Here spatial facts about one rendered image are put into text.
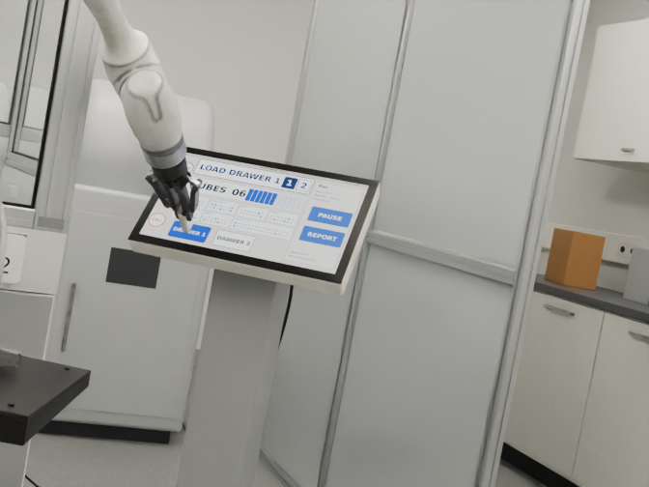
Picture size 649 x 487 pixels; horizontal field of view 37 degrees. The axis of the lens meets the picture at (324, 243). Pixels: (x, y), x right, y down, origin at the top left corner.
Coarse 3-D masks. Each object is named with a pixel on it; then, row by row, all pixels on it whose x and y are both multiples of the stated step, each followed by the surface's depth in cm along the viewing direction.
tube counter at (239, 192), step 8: (232, 192) 229; (240, 192) 228; (248, 192) 228; (256, 192) 228; (264, 192) 228; (272, 192) 228; (240, 200) 227; (248, 200) 227; (256, 200) 227; (264, 200) 226; (272, 200) 226; (280, 200) 226; (288, 200) 226; (296, 200) 225; (304, 200) 225; (288, 208) 224; (296, 208) 224
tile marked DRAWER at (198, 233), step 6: (174, 222) 224; (174, 228) 223; (180, 228) 223; (192, 228) 223; (198, 228) 223; (204, 228) 222; (210, 228) 222; (168, 234) 222; (174, 234) 222; (180, 234) 222; (186, 234) 222; (192, 234) 222; (198, 234) 222; (204, 234) 221; (192, 240) 221; (198, 240) 220; (204, 240) 220
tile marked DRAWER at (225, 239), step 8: (216, 232) 221; (224, 232) 221; (232, 232) 221; (216, 240) 220; (224, 240) 220; (232, 240) 220; (240, 240) 219; (248, 240) 219; (232, 248) 218; (240, 248) 218; (248, 248) 218
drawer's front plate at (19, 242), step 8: (8, 240) 218; (16, 240) 219; (24, 240) 219; (8, 248) 218; (16, 248) 219; (24, 248) 220; (8, 256) 218; (16, 256) 219; (16, 264) 219; (8, 272) 219; (16, 272) 220; (8, 280) 219; (16, 280) 220
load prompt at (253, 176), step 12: (204, 168) 235; (216, 168) 234; (228, 168) 234; (240, 168) 233; (252, 168) 233; (240, 180) 231; (252, 180) 231; (264, 180) 230; (276, 180) 230; (288, 180) 230; (300, 180) 229; (312, 180) 229; (300, 192) 227
